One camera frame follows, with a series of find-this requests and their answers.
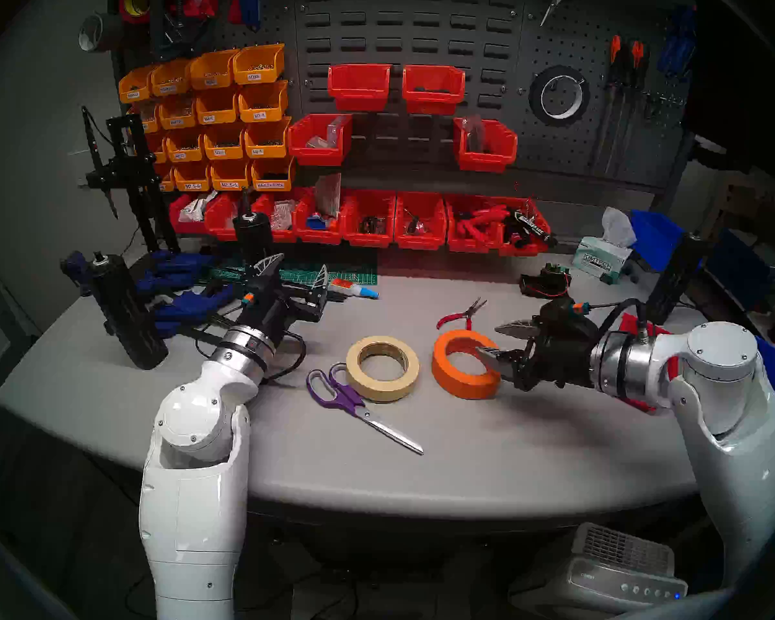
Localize black metal stand frame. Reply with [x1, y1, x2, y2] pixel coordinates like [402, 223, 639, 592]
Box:
[87, 113, 181, 254]

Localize yellow bin labelled M3-6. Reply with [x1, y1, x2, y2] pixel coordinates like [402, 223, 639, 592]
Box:
[243, 116, 293, 159]

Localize black battery holder with wires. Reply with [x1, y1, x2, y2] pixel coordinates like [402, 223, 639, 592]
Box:
[520, 263, 572, 303]

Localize yellow bin labelled M3X6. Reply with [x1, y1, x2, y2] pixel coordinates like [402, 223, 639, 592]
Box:
[232, 43, 286, 85]

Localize red plastic storage bin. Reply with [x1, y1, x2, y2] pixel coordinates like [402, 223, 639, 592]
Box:
[327, 63, 393, 112]
[617, 312, 682, 414]
[288, 113, 355, 167]
[402, 65, 467, 116]
[168, 192, 211, 235]
[444, 194, 501, 254]
[249, 192, 301, 243]
[295, 187, 346, 245]
[341, 189, 398, 248]
[497, 196, 553, 258]
[394, 191, 448, 251]
[203, 191, 246, 242]
[453, 118, 519, 174]

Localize yellow bin labelled M4-6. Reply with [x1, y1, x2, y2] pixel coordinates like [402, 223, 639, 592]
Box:
[195, 86, 243, 125]

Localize orange tape roll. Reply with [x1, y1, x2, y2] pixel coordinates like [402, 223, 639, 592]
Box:
[431, 329, 504, 400]

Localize yellow bin labelled M3-12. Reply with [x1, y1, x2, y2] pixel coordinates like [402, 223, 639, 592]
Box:
[165, 128, 205, 163]

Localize blue handled tool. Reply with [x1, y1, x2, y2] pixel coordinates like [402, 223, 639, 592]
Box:
[657, 5, 698, 80]

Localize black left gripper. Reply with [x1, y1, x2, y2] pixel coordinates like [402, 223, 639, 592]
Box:
[240, 253, 329, 340]

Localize blue bar clamp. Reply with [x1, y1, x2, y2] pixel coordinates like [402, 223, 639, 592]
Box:
[149, 283, 236, 338]
[136, 249, 223, 293]

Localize black ribbed cylinder tool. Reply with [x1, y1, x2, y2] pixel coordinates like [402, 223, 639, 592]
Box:
[646, 232, 708, 326]
[85, 251, 170, 371]

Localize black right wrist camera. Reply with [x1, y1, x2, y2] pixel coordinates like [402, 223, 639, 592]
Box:
[542, 297, 592, 329]

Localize beige masking tape roll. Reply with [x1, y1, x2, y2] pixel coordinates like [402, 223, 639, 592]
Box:
[346, 336, 420, 403]

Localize yellow bin labelled M4X4X6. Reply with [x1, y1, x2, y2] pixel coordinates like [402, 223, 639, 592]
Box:
[158, 94, 199, 130]

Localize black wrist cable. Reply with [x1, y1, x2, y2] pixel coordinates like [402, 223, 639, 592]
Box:
[581, 297, 650, 342]
[258, 328, 308, 386]

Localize user manual in bag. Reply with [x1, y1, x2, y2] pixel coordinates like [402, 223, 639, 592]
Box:
[313, 173, 343, 218]

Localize yellow bin labelled M2.5-5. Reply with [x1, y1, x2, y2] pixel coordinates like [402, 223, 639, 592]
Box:
[209, 158, 254, 192]

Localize yellow bin labelled M2.5-6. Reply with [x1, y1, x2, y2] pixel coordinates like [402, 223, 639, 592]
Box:
[172, 161, 212, 192]

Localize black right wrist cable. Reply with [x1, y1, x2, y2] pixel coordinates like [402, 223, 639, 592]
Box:
[581, 297, 650, 342]

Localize yellow bin labelled M4X6X5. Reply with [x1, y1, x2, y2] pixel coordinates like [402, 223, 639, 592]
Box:
[129, 99, 163, 132]

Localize grey perforated pegboard panel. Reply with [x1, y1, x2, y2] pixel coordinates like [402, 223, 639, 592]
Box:
[510, 0, 695, 190]
[110, 0, 298, 193]

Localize clear plastic parts bag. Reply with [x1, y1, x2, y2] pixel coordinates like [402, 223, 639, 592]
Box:
[307, 116, 349, 149]

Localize white glue bottle blue cap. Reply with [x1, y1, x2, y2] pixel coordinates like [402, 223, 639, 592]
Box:
[328, 278, 380, 300]

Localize red handled needle pliers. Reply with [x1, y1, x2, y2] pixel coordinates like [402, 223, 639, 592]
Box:
[436, 297, 488, 332]

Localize small blue storage bin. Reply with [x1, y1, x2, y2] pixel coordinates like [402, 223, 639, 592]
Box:
[630, 210, 685, 274]

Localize black cylinder with long bit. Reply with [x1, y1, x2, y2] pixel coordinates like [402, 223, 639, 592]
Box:
[232, 187, 275, 264]

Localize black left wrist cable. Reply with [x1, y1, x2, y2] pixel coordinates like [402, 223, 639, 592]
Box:
[258, 328, 308, 386]

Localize grey duct tape roll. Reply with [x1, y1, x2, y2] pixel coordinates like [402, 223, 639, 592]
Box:
[77, 13, 130, 53]

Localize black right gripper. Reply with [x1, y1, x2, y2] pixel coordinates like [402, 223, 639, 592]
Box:
[477, 320, 605, 391]

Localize white crumpled plastic bag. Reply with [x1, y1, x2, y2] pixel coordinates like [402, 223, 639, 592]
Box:
[180, 192, 219, 223]

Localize yellow bin labelled M3X8 BAD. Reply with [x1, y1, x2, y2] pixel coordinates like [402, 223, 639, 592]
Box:
[150, 58, 193, 98]

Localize orange black handled file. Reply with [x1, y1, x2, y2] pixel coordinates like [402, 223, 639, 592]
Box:
[610, 39, 645, 174]
[591, 34, 623, 174]

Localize clear bag with black parts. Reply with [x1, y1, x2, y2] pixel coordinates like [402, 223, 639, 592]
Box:
[462, 115, 491, 154]

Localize Kimtech tissue box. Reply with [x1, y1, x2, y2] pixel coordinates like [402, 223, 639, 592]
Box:
[572, 207, 637, 285]

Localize black tape roll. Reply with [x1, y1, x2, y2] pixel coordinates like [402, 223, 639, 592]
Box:
[528, 65, 590, 127]

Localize yellow bin labelled M3-4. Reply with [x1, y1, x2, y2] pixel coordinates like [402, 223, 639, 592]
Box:
[238, 79, 290, 123]

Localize green cutting mat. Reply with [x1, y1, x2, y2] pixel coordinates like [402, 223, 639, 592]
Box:
[203, 247, 378, 287]

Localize yellow bin labelled HEX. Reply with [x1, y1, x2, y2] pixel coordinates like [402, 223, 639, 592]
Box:
[251, 155, 296, 192]

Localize dark blue tool handle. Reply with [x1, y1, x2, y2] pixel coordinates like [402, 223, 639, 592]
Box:
[59, 251, 94, 296]

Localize yellow bin labelled M3-8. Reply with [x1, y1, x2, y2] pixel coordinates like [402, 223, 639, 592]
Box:
[202, 123, 248, 161]

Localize grey Coway air purifier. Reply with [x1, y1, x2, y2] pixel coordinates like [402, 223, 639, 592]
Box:
[509, 522, 688, 616]

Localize grey louvred wall panel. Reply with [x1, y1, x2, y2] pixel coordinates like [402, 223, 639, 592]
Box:
[294, 0, 524, 174]

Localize purple handled scissors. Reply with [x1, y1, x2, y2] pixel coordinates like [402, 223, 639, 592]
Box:
[306, 363, 425, 456]

